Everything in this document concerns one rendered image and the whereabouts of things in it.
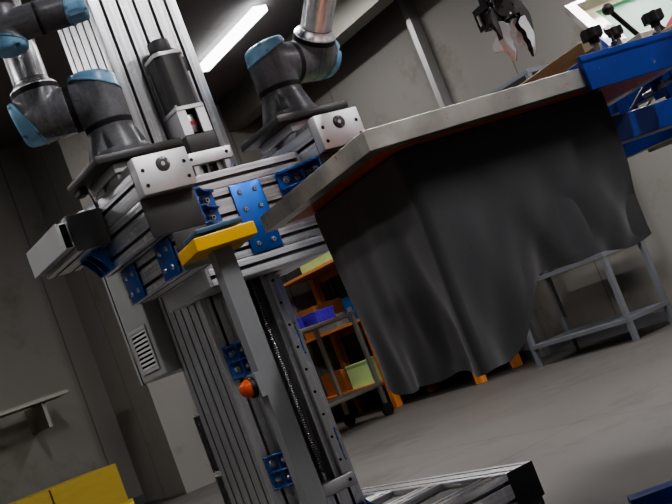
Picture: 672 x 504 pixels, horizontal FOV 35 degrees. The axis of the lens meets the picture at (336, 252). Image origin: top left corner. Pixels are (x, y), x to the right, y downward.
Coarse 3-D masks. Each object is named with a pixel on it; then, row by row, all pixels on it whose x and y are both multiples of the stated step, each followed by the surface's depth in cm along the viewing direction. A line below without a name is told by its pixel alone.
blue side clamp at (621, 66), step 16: (608, 48) 206; (624, 48) 207; (640, 48) 209; (656, 48) 210; (576, 64) 204; (592, 64) 204; (608, 64) 205; (624, 64) 206; (640, 64) 208; (656, 64) 209; (592, 80) 203; (608, 80) 204; (624, 80) 206
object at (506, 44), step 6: (504, 24) 235; (504, 30) 235; (510, 30) 236; (504, 36) 235; (510, 36) 235; (498, 42) 238; (504, 42) 235; (510, 42) 235; (498, 48) 238; (504, 48) 235; (510, 48) 235; (510, 54) 235; (516, 54) 235; (516, 60) 236
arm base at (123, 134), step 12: (108, 120) 253; (120, 120) 254; (132, 120) 258; (96, 132) 253; (108, 132) 252; (120, 132) 252; (132, 132) 254; (96, 144) 252; (108, 144) 252; (120, 144) 251; (132, 144) 252; (144, 144) 254
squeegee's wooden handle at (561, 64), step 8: (576, 48) 218; (584, 48) 217; (560, 56) 224; (568, 56) 221; (576, 56) 219; (552, 64) 226; (560, 64) 224; (568, 64) 222; (544, 72) 229; (552, 72) 227; (560, 72) 225; (528, 80) 235
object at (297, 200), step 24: (576, 72) 203; (504, 96) 196; (528, 96) 198; (552, 96) 200; (624, 96) 238; (408, 120) 187; (432, 120) 189; (456, 120) 191; (480, 120) 195; (360, 144) 186; (384, 144) 185; (336, 168) 196; (312, 192) 208; (264, 216) 234; (288, 216) 224; (312, 216) 238
